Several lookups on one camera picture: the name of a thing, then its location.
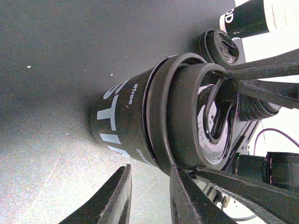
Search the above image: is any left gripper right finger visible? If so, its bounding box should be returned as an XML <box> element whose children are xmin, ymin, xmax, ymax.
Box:
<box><xmin>170</xmin><ymin>165</ymin><xmax>236</xmax><ymax>224</ymax></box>

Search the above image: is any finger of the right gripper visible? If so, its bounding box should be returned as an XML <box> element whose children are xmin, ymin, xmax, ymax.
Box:
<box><xmin>227</xmin><ymin>49</ymin><xmax>299</xmax><ymax>109</ymax></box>

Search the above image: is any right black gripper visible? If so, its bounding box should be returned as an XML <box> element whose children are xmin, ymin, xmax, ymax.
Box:
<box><xmin>194</xmin><ymin>152</ymin><xmax>299</xmax><ymax>224</ymax></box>

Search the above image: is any stack of white cups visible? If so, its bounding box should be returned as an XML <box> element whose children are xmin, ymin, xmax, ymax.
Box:
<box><xmin>219</xmin><ymin>0</ymin><xmax>299</xmax><ymax>38</ymax></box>

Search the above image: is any black paper coffee cup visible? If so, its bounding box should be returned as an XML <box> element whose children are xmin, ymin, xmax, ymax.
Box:
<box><xmin>90</xmin><ymin>69</ymin><xmax>158</xmax><ymax>167</ymax></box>

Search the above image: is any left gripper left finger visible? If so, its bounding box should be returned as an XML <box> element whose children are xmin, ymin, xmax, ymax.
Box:
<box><xmin>61</xmin><ymin>164</ymin><xmax>132</xmax><ymax>224</ymax></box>

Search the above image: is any black cup lid stack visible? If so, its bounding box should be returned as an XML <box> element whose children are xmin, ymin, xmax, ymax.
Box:
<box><xmin>195</xmin><ymin>29</ymin><xmax>245</xmax><ymax>68</ymax></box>

